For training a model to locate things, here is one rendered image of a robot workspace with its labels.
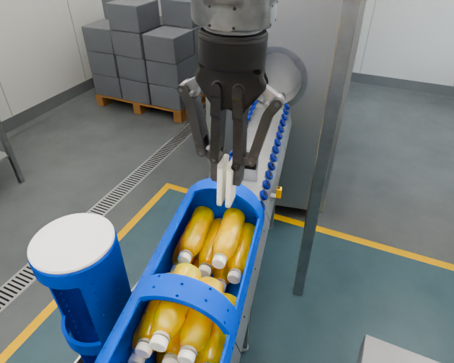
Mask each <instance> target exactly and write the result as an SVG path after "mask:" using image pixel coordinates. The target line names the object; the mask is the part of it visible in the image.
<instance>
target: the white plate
mask: <svg viewBox="0 0 454 363"><path fill-rule="evenodd" d="M114 240H115V229H114V227H113V225H112V223H111V222H110V221H109V220H108V219H107V218H104V217H102V216H101V215H97V214H92V213H76V214H72V215H67V216H64V217H61V218H58V219H57V220H54V221H52V222H51V223H48V224H47V225H46V226H44V227H43V228H41V229H40V230H39V231H38V232H37V233H36V234H35V236H34V237H33V238H32V240H31V241H30V244H29V246H28V249H27V258H28V260H29V262H30V263H31V265H32V266H33V267H34V268H35V269H36V270H38V271H40V272H43V273H46V274H70V273H73V272H77V271H80V270H82V269H85V268H87V267H89V266H91V265H92V264H94V263H96V262H97V261H99V260H100V259H101V258H102V257H103V256H104V255H105V254H106V253H107V252H108V251H109V250H110V248H111V247H112V245H113V243H114Z"/></svg>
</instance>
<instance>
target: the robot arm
mask: <svg viewBox="0 0 454 363"><path fill-rule="evenodd" d="M277 3H278V0H191V18H192V21H193V22H194V23H195V24H197V25H198V26H200V29H199V30H198V60H199V66H198V69H197V71H196V73H195V77H193V78H191V79H185V80H184V81H183V82H182V83H181V84H180V85H179V86H178V87H177V92H178V93H179V95H180V96H181V98H182V100H183V102H184V104H185V107H186V110H187V116H188V119H189V123H190V128H191V131H192V136H193V140H194V143H195V149H196V152H197V155H198V156H199V157H206V158H208V159H209V160H210V178H211V180H212V181H214V182H217V206H222V204H223V202H224V200H225V199H226V203H225V207H227V208H230V207H231V205H232V203H233V201H234V198H235V196H236V186H240V185H241V183H242V181H243V179H244V166H250V167H252V166H254V165H255V164H256V162H257V159H258V158H259V155H260V152H261V149H262V146H263V144H264V141H265V138H266V136H267V133H268V130H269V128H270V125H271V122H272V118H273V117H274V115H275V114H276V113H277V112H278V111H279V110H280V108H281V107H282V105H283V103H284V101H285V98H286V95H285V93H283V92H282V91H280V92H276V91H275V90H274V89H273V88H272V87H270V86H269V85H268V78H267V75H266V72H265V64H266V56H267V41H268V32H267V31H266V29H269V28H271V27H272V26H273V25H274V23H275V21H276V14H277ZM200 89H202V92H203V93H204V95H205V96H206V97H207V99H208V101H209V102H210V116H211V127H210V136H209V132H208V126H207V122H206V119H205V113H204V109H203V105H202V100H201V96H200ZM261 94H262V96H263V97H264V100H263V102H262V105H263V107H264V108H265V111H264V113H263V114H262V117H261V120H260V122H259V126H258V128H257V131H256V134H255V136H254V140H253V143H252V146H251V149H250V151H249V152H246V140H247V122H248V112H249V107H250V106H251V105H252V104H253V103H254V102H255V101H256V100H257V99H258V98H259V97H260V95H261ZM227 109H229V110H231V111H232V120H233V156H232V158H231V160H230V161H229V162H228V160H229V155H228V154H223V153H224V151H225V149H224V140H225V129H226V110H227Z"/></svg>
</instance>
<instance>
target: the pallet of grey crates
mask: <svg viewBox="0 0 454 363"><path fill-rule="evenodd" d="M160 2H161V16H159V3H158V0H102V6H103V11H104V18H106V19H101V20H99V21H96V22H92V23H90V24H86V25H84V26H81V29H82V32H83V36H84V42H85V46H86V52H87V55H88V59H89V65H90V69H91V72H92V77H93V81H94V86H95V90H96V94H95V96H96V100H97V105H99V106H103V107H104V106H106V105H108V104H109V103H111V102H113V101H115V100H118V101H121V102H128V103H131V104H133V110H134V113H136V114H139V115H141V114H143V113H144V112H146V111H147V110H149V109H150V108H156V109H162V110H166V111H170V112H173V115H174V122H178V123H183V122H184V121H185V120H186V119H187V118H188V116H187V110H186V107H185V104H184V102H183V100H182V98H181V96H180V95H179V93H178V92H177V87H178V86H179V85H180V84H181V83H182V82H183V81H184V80H185V79H191V78H193V77H195V73H196V71H197V69H198V66H199V60H198V30H199V29H200V26H198V25H197V24H195V23H194V22H193V21H192V18H191V0H160Z"/></svg>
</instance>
